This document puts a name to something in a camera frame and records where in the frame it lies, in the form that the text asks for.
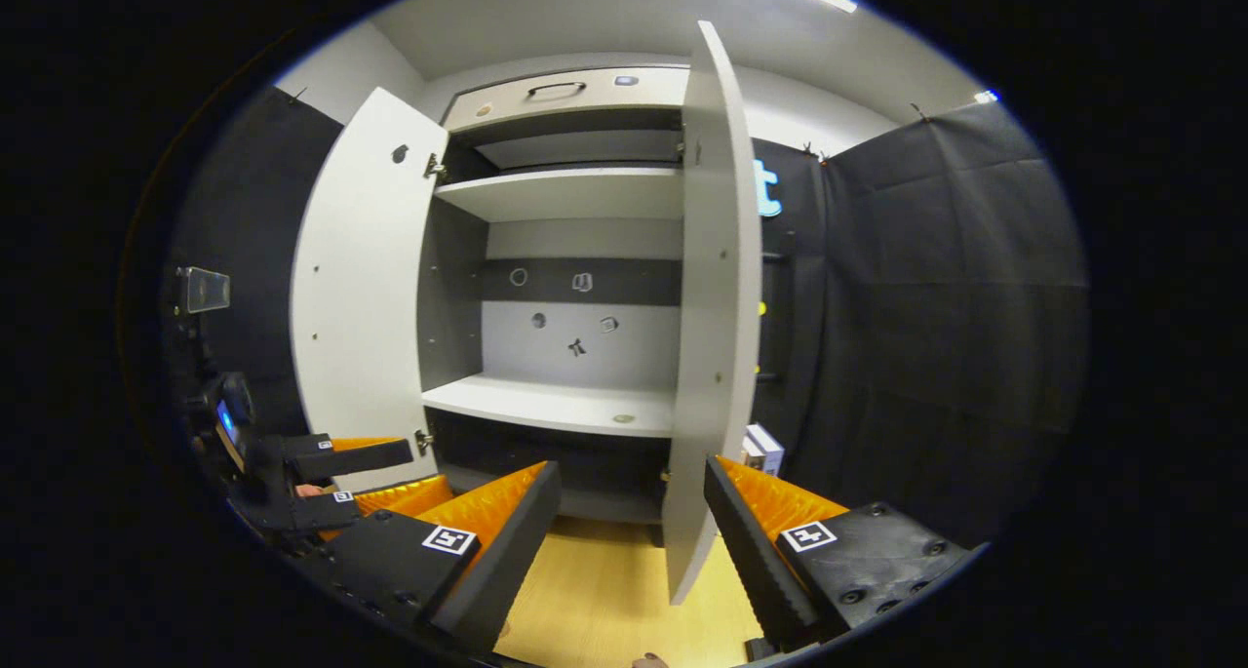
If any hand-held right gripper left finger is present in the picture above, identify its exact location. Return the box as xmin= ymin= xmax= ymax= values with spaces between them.
xmin=292 ymin=460 xmax=564 ymax=654

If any white cabinet drawer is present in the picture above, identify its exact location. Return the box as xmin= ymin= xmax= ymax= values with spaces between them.
xmin=441 ymin=65 xmax=691 ymax=133

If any white cabinet shelf board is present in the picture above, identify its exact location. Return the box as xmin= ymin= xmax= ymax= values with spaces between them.
xmin=434 ymin=167 xmax=685 ymax=223
xmin=421 ymin=373 xmax=678 ymax=439

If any white and grey cabinet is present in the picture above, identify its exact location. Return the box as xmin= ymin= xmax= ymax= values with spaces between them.
xmin=414 ymin=63 xmax=703 ymax=552

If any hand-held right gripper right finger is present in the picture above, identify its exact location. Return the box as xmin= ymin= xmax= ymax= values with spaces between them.
xmin=702 ymin=454 xmax=971 ymax=651

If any white cabinet door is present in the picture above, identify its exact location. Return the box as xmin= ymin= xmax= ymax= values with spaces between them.
xmin=661 ymin=20 xmax=764 ymax=608
xmin=290 ymin=86 xmax=451 ymax=493

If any small white box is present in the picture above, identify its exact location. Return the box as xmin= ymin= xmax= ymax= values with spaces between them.
xmin=741 ymin=422 xmax=786 ymax=478

